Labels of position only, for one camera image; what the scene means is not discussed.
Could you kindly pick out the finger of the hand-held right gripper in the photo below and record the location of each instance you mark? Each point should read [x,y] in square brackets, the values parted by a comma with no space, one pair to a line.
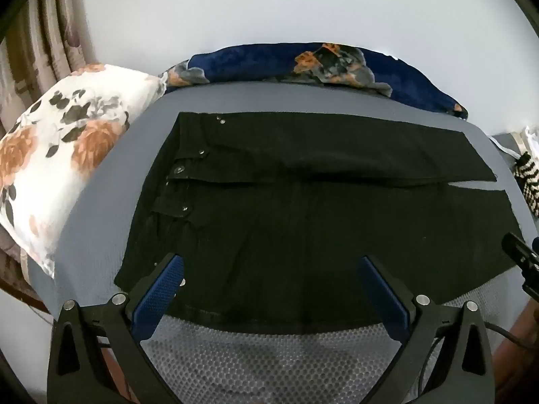
[520,252]

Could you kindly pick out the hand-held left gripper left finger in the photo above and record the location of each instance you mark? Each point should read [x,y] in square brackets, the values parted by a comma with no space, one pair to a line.
[162,290]

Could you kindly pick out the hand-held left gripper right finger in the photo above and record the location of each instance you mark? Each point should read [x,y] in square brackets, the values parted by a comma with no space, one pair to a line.
[383,294]

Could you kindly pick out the black pants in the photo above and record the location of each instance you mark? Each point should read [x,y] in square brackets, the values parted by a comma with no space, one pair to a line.
[294,240]

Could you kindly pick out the black and white striped bag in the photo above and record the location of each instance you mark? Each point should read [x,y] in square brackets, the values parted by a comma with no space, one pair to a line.
[529,181]

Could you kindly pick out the white patterned cloth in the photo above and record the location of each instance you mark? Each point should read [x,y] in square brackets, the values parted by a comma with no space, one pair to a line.
[516,143]

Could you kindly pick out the white floral pillow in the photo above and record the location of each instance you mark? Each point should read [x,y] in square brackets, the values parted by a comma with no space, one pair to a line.
[63,155]

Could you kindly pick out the navy floral blanket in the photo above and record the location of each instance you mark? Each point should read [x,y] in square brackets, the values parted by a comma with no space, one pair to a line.
[252,61]

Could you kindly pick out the brown striped curtain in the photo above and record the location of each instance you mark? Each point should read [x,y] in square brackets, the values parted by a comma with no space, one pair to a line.
[38,38]

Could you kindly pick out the brown wooden bed frame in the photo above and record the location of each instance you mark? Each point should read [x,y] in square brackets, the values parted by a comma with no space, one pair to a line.
[518,370]

